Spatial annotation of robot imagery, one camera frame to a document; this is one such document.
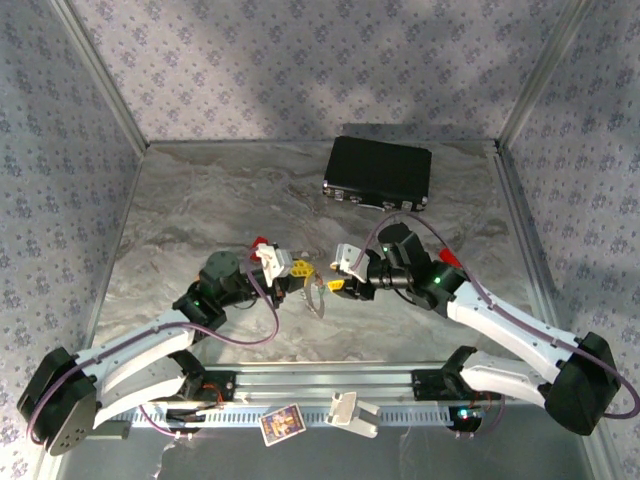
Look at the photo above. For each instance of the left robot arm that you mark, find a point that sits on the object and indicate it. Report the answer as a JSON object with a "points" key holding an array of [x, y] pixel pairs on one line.
{"points": [[135, 345]]}

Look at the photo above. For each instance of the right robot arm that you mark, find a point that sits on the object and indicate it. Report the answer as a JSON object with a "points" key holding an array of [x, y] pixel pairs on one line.
{"points": [[510, 330]]}

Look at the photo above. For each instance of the red block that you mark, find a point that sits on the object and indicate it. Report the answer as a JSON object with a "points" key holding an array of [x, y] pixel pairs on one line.
{"points": [[450, 257], [257, 244]]}

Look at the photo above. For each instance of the black briefcase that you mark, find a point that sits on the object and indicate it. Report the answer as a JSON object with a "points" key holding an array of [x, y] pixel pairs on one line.
{"points": [[377, 170]]}

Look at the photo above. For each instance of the colourful playing card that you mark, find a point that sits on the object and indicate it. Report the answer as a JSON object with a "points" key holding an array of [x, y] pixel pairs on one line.
{"points": [[282, 425]]}

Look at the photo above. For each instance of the circuit board with LED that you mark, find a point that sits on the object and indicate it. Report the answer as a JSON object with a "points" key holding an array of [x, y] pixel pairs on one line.
{"points": [[465, 415]]}

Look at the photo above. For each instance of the dark grey bar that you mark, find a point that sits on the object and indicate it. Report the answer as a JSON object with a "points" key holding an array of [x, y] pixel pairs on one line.
{"points": [[112, 431]]}

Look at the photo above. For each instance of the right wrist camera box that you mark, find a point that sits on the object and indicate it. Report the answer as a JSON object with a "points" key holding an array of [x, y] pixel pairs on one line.
{"points": [[352, 262]]}

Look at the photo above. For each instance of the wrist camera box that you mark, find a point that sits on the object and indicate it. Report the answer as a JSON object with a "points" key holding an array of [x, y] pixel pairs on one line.
{"points": [[352, 262], [275, 262]]}

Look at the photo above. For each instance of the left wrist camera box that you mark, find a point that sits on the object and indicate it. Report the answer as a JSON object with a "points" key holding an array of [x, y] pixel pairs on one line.
{"points": [[275, 262]]}

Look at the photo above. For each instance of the wide aluminium base rail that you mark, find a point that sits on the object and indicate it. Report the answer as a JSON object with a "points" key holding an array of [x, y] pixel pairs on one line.
{"points": [[325, 385]]}

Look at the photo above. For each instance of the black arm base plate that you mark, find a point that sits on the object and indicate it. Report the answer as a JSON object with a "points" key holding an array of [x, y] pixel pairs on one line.
{"points": [[227, 389], [425, 385]]}

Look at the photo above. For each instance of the aluminium frame rail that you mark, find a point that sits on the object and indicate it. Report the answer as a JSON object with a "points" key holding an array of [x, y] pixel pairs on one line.
{"points": [[300, 144], [525, 235], [128, 200]]}

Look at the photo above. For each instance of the white plastic bracket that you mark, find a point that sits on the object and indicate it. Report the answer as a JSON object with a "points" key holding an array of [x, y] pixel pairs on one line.
{"points": [[350, 410]]}

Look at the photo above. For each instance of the aluminium frame post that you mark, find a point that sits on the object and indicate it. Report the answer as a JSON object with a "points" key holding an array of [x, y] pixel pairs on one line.
{"points": [[101, 75], [545, 70]]}

